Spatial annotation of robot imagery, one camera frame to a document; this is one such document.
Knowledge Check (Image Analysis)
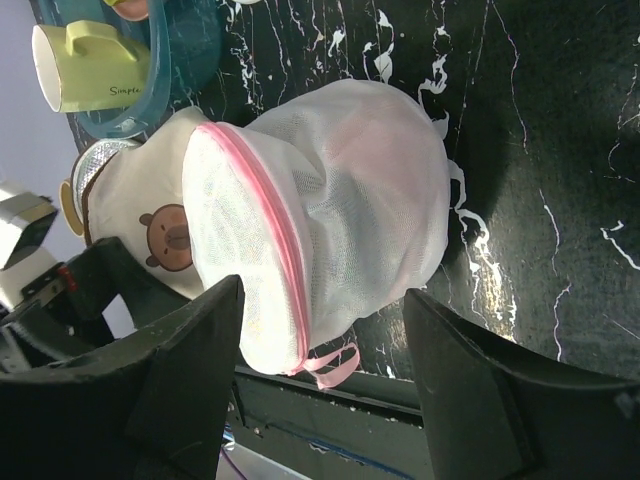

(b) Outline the white pink mesh laundry bag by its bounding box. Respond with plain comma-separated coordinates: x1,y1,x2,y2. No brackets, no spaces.
182,79,450,389

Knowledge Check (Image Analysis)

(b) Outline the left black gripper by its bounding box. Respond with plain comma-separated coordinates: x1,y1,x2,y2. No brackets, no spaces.
1,238,200,373

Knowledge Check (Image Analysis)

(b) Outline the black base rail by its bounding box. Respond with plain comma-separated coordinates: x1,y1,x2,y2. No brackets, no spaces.
227,371,434,479

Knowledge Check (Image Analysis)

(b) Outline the pink plate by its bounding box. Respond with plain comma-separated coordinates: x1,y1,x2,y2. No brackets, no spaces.
104,0,149,22

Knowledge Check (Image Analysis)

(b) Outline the green cream mug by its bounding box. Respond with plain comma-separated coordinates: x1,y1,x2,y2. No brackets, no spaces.
31,20,151,113

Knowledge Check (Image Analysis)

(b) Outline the teal plastic tray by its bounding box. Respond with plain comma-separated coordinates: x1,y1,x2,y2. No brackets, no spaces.
32,1,222,139

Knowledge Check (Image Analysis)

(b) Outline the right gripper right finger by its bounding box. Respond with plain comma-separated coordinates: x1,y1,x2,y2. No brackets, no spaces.
403,289,639,479

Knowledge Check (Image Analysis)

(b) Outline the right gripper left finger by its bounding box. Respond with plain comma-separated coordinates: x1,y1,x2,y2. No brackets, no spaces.
1,275,244,479

